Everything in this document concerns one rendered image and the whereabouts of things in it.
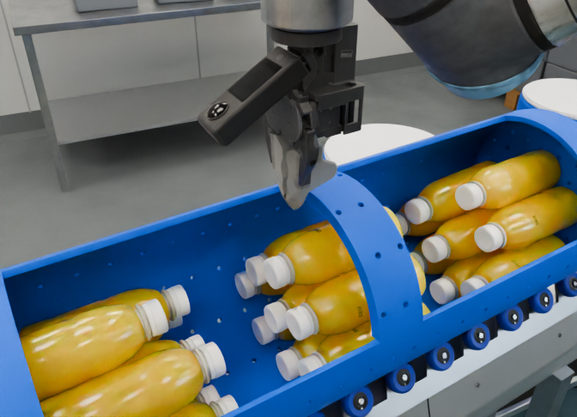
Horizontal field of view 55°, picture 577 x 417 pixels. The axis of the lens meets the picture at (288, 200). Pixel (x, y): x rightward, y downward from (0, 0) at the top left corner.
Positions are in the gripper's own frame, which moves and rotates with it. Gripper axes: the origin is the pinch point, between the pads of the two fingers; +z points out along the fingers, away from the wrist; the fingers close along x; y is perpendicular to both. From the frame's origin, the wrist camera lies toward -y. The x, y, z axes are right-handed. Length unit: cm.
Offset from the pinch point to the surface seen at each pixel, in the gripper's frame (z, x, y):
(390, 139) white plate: 20, 37, 49
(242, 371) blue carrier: 27.8, 2.2, -6.3
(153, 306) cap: 7.4, -0.8, -17.7
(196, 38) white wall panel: 75, 313, 117
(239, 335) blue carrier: 25.9, 7.1, -4.2
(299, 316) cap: 12.3, -6.0, -2.2
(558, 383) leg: 62, -9, 62
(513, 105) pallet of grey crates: 120, 187, 304
